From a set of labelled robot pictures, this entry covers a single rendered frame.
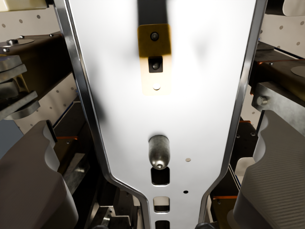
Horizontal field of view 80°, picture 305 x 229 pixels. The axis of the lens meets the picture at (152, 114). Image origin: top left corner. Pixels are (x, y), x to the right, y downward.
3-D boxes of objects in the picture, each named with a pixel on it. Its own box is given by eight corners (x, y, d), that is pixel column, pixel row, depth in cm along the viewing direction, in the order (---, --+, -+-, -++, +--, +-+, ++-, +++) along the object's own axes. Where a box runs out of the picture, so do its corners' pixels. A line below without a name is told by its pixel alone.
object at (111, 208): (130, 136, 66) (115, 216, 41) (122, 136, 66) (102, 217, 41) (129, 127, 64) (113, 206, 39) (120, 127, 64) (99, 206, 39)
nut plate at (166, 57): (171, 93, 24) (172, 97, 23) (142, 95, 24) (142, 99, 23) (171, 23, 20) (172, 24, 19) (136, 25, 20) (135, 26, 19)
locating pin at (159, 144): (168, 143, 31) (171, 175, 25) (149, 144, 31) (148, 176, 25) (168, 128, 29) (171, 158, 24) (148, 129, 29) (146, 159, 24)
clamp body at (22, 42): (108, 45, 50) (37, 111, 20) (73, 47, 51) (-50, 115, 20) (104, 18, 47) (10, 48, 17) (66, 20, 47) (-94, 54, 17)
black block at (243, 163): (231, 101, 59) (287, 176, 34) (200, 102, 59) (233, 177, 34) (234, 86, 56) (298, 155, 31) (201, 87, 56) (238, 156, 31)
